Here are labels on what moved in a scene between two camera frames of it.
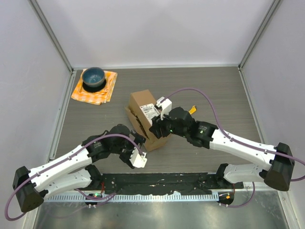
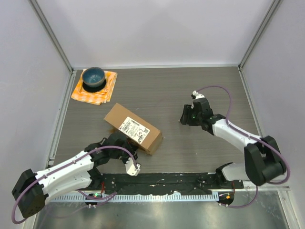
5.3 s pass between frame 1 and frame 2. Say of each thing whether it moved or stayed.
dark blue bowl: stayed
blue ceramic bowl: stayed
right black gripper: moved
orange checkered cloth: stayed
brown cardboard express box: moved
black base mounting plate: stayed
